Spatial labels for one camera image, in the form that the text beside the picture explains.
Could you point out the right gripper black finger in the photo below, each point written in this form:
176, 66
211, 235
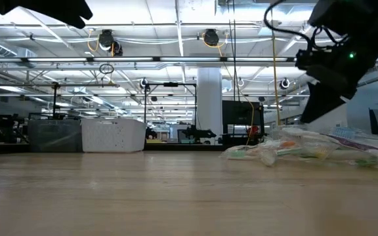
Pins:
322, 103

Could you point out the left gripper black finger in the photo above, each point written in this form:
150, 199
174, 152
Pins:
71, 19
77, 8

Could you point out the blue white toothbrush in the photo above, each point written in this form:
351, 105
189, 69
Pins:
343, 132

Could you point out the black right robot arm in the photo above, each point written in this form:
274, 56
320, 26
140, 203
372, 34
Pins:
356, 16

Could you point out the black background robot arm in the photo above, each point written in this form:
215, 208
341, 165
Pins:
197, 132
150, 133

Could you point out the clear plastic bags pile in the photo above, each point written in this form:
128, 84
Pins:
363, 144

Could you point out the red background object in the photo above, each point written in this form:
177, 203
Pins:
254, 130

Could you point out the black monitor on stand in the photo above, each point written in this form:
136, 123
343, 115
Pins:
241, 113

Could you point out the white structural column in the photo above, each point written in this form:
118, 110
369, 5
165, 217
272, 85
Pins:
209, 105

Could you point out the grey perforated plastic basket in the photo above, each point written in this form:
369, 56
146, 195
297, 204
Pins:
54, 136

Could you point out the long linear ceiling light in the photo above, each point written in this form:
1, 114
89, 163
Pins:
189, 59

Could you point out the white perforated plastic basket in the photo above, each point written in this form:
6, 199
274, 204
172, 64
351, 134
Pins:
113, 136

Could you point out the yellow box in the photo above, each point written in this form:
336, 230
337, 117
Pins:
154, 141

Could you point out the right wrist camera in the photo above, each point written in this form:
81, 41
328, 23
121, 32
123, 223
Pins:
313, 60

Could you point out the black vertical post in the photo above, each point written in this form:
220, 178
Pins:
55, 101

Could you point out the black background station frame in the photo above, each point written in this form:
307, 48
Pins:
171, 84

